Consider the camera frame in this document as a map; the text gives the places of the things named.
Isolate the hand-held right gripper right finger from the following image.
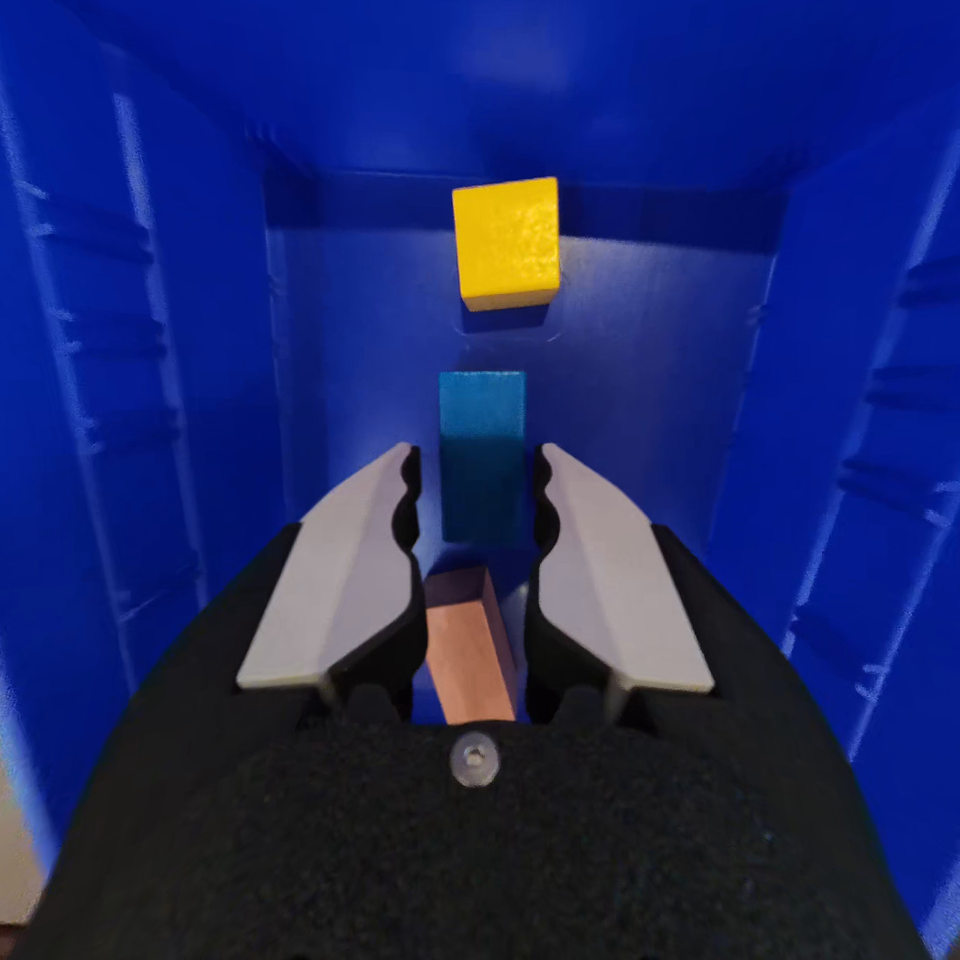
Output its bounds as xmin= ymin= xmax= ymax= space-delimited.
xmin=525 ymin=443 xmax=715 ymax=706

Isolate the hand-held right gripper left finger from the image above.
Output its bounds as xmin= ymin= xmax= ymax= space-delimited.
xmin=237 ymin=443 xmax=429 ymax=706

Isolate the natural wood block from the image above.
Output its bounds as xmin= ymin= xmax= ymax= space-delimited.
xmin=425 ymin=567 xmax=523 ymax=724

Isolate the blue wooden block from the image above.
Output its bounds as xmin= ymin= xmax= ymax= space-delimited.
xmin=438 ymin=371 xmax=529 ymax=544

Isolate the blue plastic bin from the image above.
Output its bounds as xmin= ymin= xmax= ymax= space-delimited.
xmin=0 ymin=0 xmax=960 ymax=946

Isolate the yellow wooden block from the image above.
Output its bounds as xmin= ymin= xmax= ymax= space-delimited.
xmin=452 ymin=176 xmax=564 ymax=312

